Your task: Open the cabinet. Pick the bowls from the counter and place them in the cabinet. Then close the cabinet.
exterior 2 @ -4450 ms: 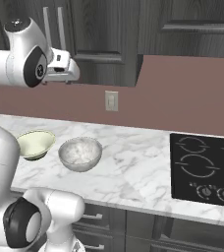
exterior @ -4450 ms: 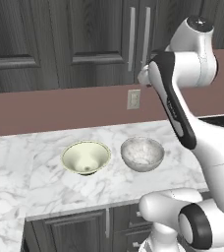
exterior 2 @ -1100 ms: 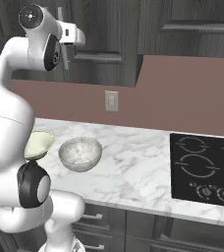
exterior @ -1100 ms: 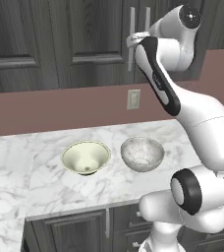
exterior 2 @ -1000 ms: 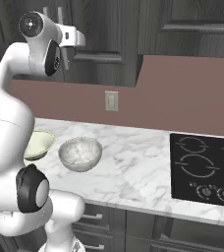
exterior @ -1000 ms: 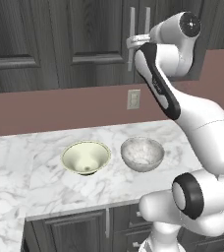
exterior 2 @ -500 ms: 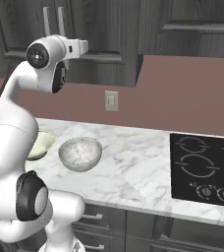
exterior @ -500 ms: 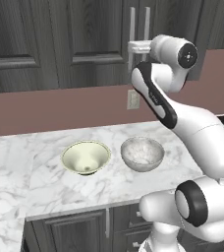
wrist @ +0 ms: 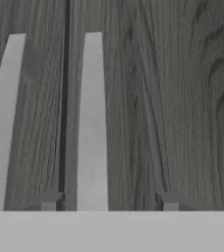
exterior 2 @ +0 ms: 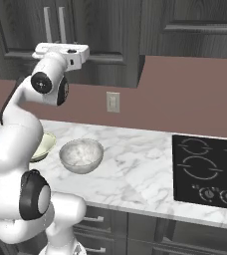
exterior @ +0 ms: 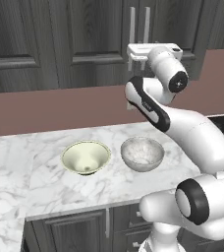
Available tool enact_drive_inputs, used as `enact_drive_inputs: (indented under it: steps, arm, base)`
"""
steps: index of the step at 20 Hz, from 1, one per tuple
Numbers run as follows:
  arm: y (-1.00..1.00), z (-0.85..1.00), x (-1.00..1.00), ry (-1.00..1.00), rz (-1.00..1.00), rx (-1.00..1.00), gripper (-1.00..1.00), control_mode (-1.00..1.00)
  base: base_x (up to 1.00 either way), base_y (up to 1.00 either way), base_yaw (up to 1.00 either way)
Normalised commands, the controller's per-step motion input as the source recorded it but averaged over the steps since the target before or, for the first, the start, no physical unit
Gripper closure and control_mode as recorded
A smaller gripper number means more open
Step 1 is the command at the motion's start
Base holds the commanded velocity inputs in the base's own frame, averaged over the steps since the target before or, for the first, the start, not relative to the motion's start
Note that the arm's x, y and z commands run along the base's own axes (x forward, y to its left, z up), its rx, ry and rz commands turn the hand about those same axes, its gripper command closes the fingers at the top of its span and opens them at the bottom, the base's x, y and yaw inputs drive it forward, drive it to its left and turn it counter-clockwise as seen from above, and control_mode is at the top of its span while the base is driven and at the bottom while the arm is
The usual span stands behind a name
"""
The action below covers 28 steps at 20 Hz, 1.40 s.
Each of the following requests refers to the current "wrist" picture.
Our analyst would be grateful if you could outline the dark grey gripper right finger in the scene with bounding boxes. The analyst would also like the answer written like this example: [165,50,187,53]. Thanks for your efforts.
[154,191,196,212]

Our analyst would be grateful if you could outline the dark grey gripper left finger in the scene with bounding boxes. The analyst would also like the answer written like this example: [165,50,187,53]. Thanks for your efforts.
[18,191,65,212]

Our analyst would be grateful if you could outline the grey wood cabinet door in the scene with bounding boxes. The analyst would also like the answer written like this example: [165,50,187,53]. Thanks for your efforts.
[0,0,68,212]
[64,0,224,212]

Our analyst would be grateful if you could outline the pale grey bar handle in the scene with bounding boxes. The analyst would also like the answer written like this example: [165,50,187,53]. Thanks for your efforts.
[0,32,28,212]
[76,31,109,212]

